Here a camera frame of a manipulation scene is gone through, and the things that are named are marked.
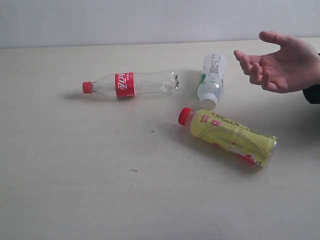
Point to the clear cola bottle red label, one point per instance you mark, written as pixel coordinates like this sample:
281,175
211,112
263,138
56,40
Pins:
132,84

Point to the yellow drink bottle red cap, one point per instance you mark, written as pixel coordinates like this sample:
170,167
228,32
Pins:
253,146

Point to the person's open bare hand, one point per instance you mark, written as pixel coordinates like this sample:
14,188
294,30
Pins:
294,67

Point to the small white-capped clear bottle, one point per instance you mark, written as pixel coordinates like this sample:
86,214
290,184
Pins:
211,84

